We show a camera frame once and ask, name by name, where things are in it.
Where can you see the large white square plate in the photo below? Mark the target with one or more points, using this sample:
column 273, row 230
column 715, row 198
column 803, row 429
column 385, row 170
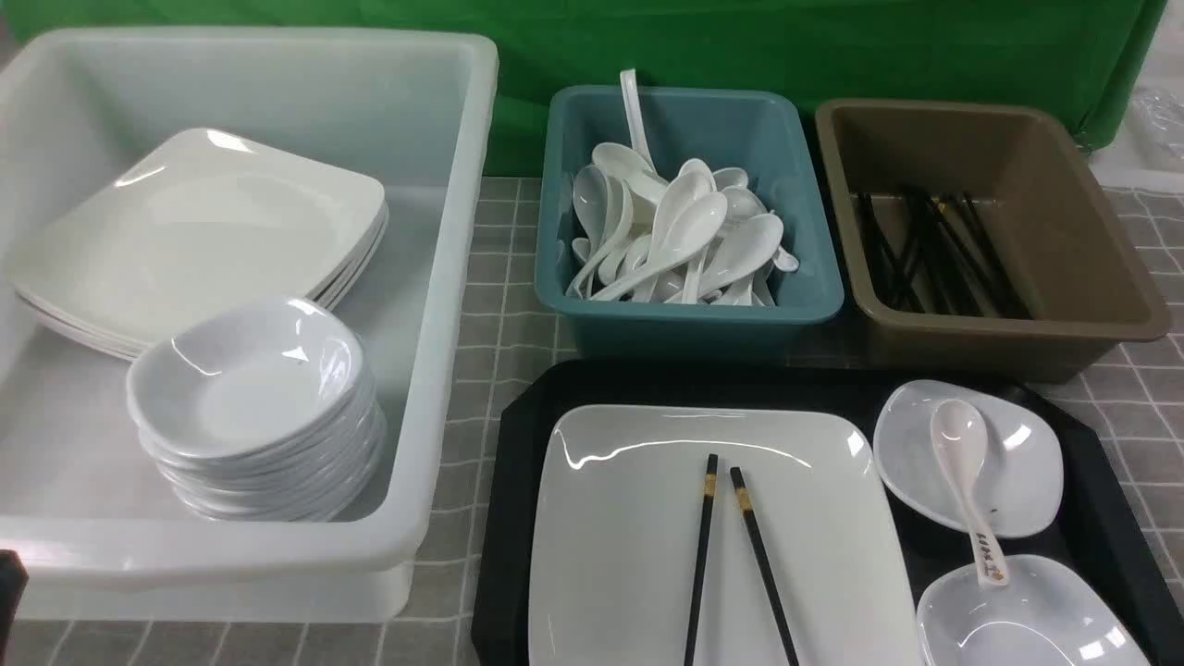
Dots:
column 614, row 551

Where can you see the black chopstick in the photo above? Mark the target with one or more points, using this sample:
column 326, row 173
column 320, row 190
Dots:
column 748, row 512
column 701, row 558

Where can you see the white ceramic soup spoon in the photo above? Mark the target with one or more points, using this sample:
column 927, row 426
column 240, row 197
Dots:
column 959, row 439

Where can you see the small white dish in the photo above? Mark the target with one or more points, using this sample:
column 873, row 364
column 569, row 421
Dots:
column 1021, row 480

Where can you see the small white bowl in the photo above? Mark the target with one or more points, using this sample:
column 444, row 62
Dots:
column 1048, row 615

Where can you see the pile of white spoons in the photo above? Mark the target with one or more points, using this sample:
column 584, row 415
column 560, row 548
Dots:
column 703, row 236

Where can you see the upright white spoon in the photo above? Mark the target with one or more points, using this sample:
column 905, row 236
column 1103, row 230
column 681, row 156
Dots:
column 634, row 116

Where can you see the teal plastic bin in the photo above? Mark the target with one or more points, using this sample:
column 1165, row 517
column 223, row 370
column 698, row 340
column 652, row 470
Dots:
column 760, row 132

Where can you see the stack of small white bowls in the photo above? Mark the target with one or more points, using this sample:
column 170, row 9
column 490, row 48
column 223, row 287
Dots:
column 264, row 413

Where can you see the black chopsticks in bin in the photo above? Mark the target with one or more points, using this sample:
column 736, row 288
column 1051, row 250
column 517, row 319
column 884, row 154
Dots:
column 946, row 263

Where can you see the stack of white square plates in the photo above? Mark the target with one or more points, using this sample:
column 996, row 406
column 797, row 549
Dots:
column 205, row 222

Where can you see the brown plastic bin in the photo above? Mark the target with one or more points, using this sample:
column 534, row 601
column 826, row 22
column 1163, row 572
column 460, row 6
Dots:
column 1059, row 238

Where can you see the large white plastic tub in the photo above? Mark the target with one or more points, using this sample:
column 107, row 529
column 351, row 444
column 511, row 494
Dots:
column 101, row 534

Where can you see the black serving tray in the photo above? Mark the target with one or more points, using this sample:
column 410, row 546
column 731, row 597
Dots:
column 1095, row 532

